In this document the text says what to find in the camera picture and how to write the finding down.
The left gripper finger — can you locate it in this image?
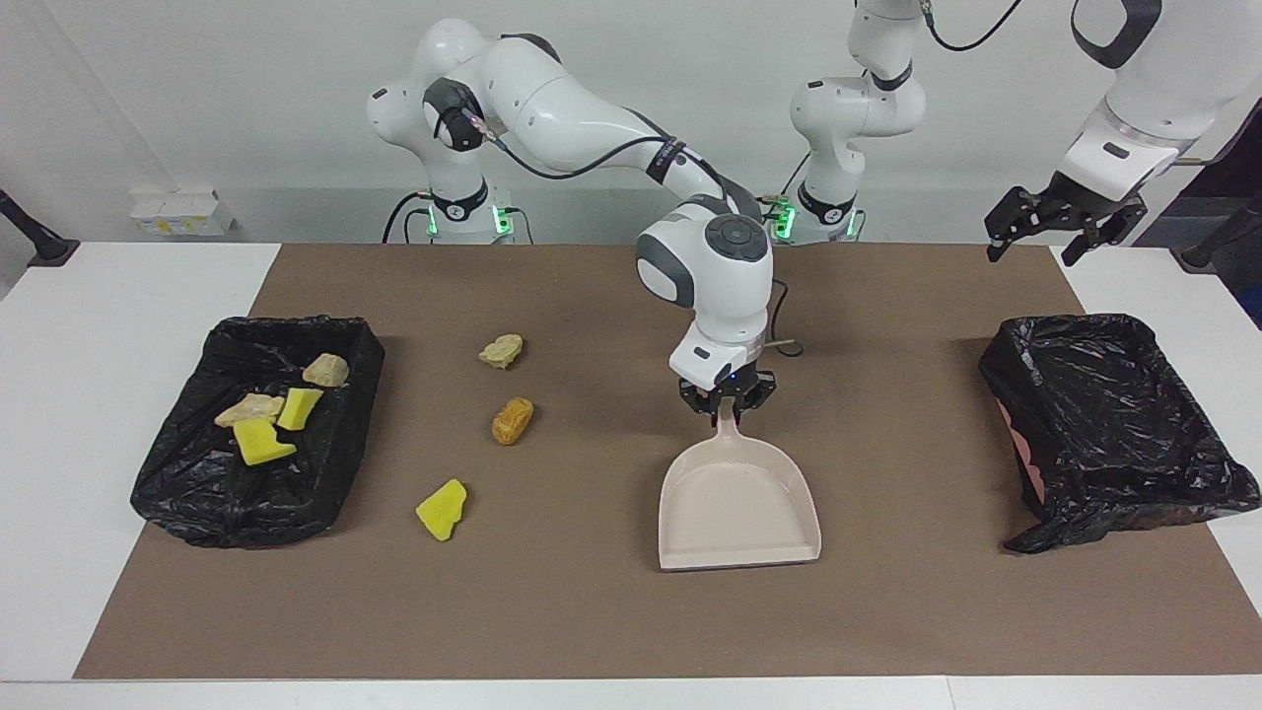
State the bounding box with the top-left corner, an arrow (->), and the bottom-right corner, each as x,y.
986,187 -> 1048,262
1062,207 -> 1150,267

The beige plastic dustpan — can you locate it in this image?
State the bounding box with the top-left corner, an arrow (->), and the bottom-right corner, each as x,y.
658,399 -> 822,572

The large yellow sponge piece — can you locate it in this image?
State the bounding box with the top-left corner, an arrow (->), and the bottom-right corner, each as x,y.
234,418 -> 297,466

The black bag lined pink bin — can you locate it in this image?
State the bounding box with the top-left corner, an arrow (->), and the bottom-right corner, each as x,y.
978,314 -> 1262,554

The black stand leg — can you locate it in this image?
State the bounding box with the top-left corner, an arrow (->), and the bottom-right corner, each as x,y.
0,187 -> 80,269
1170,192 -> 1262,272

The brown bread roll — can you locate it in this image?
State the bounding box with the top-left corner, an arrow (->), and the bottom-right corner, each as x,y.
491,396 -> 536,447

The brown table mat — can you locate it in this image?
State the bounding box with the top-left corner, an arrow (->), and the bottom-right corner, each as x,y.
74,244 -> 1262,679

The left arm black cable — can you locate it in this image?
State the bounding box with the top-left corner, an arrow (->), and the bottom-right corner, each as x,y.
917,0 -> 1026,52

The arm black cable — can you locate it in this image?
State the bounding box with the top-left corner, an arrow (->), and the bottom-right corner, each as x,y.
917,0 -> 1026,52
463,108 -> 805,358

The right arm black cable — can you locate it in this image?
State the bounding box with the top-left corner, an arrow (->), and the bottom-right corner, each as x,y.
463,108 -> 805,358

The right base black cable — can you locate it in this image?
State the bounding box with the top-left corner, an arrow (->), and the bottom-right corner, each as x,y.
383,190 -> 437,245

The white wall socket box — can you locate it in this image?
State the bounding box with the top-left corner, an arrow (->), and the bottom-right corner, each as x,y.
128,189 -> 238,238

